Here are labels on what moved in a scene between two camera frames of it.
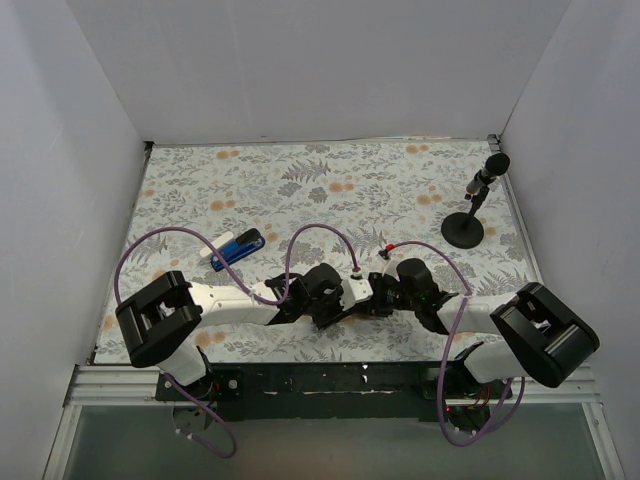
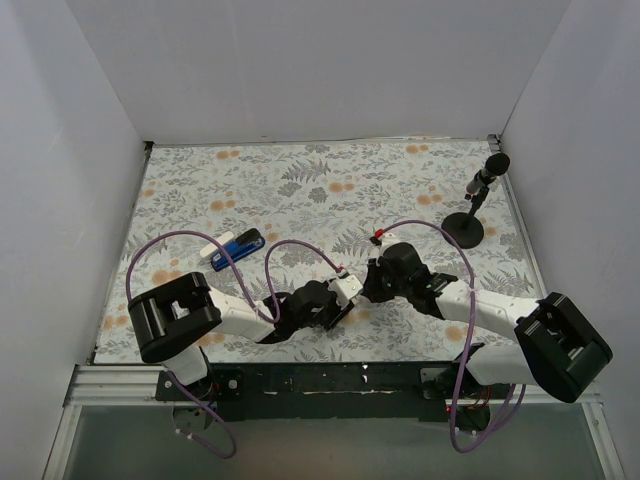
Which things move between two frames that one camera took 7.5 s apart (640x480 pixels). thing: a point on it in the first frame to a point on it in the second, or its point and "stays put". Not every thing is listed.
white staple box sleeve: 207,251 stays put
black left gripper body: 329,310 to 329,310
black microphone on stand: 463,230 stays put
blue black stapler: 243,244 stays put
